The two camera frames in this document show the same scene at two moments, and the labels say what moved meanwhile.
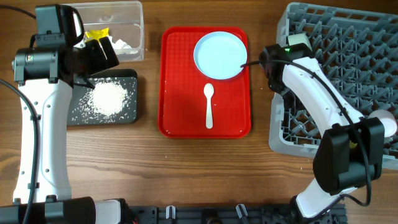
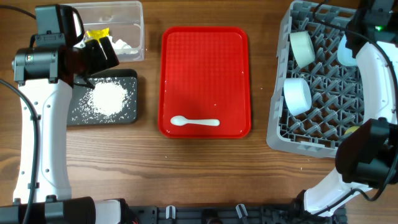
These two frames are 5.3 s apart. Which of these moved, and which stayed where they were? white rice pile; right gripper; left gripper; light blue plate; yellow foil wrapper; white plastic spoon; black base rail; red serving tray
Moved: right gripper; light blue plate; white plastic spoon
Stayed: black base rail; red serving tray; white rice pile; left gripper; yellow foil wrapper
